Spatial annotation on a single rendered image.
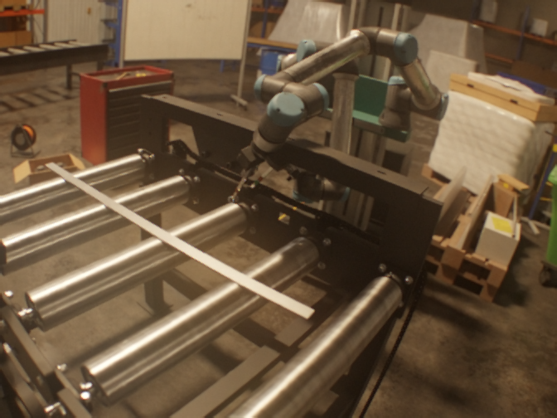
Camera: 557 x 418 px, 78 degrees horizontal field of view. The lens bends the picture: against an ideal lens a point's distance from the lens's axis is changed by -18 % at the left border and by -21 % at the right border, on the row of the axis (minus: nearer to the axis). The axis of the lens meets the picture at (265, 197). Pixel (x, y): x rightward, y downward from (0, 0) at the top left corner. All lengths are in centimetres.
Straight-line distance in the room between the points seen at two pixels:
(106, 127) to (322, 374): 289
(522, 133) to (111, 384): 399
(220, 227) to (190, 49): 487
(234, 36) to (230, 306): 548
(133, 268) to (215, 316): 29
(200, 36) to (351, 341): 546
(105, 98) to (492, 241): 306
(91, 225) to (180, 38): 482
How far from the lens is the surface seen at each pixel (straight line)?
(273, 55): 677
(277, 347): 110
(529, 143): 429
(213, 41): 615
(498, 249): 291
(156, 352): 91
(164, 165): 182
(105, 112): 341
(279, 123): 108
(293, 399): 84
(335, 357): 94
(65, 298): 108
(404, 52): 159
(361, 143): 254
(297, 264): 122
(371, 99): 238
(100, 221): 140
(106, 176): 172
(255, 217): 148
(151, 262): 119
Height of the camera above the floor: 158
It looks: 26 degrees down
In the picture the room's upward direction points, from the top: 7 degrees clockwise
